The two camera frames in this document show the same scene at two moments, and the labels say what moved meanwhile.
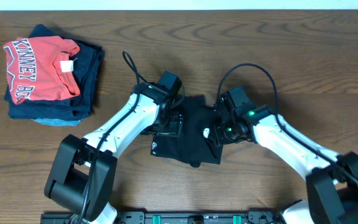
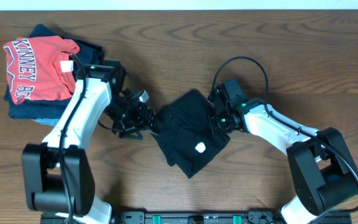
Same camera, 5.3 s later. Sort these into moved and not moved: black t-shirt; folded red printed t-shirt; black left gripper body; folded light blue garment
Moved: black left gripper body; black t-shirt
Not moved: folded light blue garment; folded red printed t-shirt
